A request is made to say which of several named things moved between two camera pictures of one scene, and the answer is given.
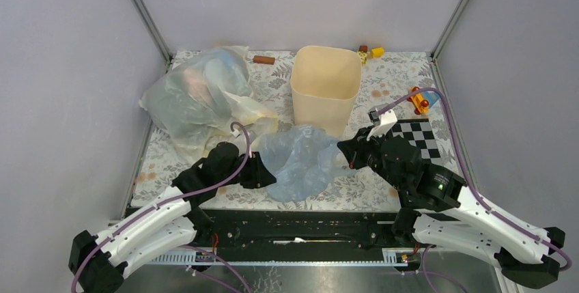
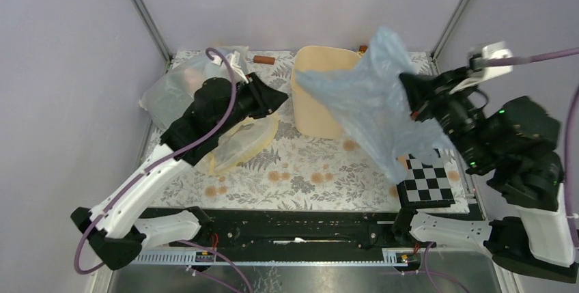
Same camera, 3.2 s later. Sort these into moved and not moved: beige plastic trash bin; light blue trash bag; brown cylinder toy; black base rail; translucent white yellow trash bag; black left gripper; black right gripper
Moved: black left gripper; light blue trash bag; black right gripper
Not moved: brown cylinder toy; translucent white yellow trash bag; black base rail; beige plastic trash bin
